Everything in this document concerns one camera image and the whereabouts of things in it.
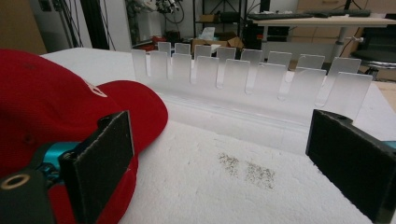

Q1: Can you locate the black metal stand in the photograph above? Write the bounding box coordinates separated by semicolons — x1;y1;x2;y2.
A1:
79;0;110;50

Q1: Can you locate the black office chair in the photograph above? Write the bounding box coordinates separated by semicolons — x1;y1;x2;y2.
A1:
350;13;396;81

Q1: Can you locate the light wooden desk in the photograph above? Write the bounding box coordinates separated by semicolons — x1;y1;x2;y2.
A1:
251;16;396;62

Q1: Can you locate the black keyboard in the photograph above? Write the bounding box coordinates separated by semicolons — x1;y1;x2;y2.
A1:
247;11;316;21

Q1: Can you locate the red baseball cap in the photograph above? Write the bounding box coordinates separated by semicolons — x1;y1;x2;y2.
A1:
0;48;169;224

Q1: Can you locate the cardboard box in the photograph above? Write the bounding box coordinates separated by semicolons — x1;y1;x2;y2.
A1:
191;31;245;54

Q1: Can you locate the clear acrylic slotted rack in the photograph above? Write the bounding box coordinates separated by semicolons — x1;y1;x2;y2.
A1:
130;41;374;157

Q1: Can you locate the black metal shelf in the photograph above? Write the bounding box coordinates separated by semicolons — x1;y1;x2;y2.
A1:
191;0;250;48

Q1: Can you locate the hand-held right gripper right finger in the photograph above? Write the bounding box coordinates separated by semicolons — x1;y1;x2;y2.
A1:
305;108;396;224

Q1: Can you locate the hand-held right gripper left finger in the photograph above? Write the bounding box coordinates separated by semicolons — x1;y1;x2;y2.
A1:
29;110;135;224

